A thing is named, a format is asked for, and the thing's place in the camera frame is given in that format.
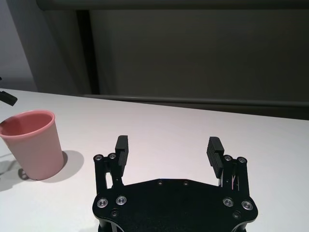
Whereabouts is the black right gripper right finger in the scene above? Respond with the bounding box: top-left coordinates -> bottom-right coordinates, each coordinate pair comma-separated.
206,136 -> 248,194

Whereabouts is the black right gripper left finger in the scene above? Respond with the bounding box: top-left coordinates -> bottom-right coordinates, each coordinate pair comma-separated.
93,135 -> 130,194

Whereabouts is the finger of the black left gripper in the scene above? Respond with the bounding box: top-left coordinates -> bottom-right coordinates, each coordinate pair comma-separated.
0,90 -> 18,106

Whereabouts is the pink plastic cup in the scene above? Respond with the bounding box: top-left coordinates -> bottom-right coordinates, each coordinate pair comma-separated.
0,109 -> 65,181

